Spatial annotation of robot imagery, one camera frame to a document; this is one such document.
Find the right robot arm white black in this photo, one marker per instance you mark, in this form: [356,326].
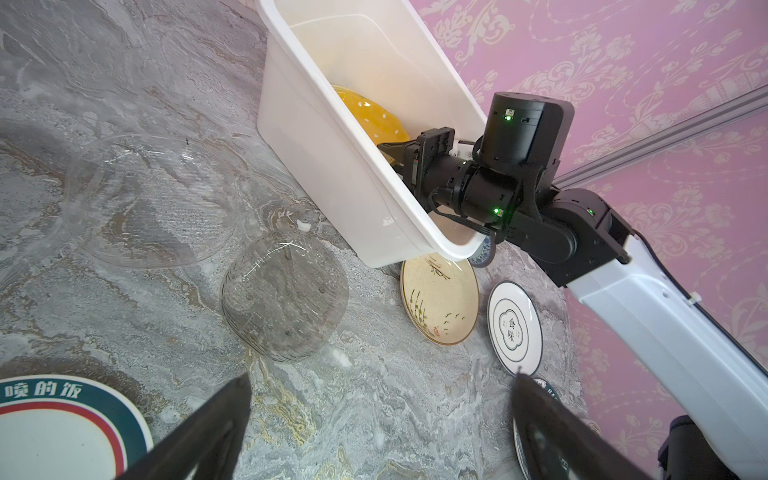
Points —
[505,191]

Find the white plate green cloud emblem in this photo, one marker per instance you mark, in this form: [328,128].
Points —
[515,329]

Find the blue floral small plate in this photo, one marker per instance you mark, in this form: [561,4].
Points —
[484,254]

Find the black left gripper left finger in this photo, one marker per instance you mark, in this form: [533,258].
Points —
[207,444]

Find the white plate green red rim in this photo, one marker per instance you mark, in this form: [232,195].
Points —
[67,427]

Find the white plastic bin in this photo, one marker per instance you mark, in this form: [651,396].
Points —
[383,51]

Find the cream plate with plant drawing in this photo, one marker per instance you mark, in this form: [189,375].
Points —
[441,297]

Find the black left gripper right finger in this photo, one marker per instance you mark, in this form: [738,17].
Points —
[556,444]

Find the large clear glass plate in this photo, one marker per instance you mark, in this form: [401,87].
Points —
[146,202]

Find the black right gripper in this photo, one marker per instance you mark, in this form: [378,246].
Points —
[436,168]

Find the yellow scalloped dotted plate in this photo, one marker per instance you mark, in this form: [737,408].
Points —
[380,125]

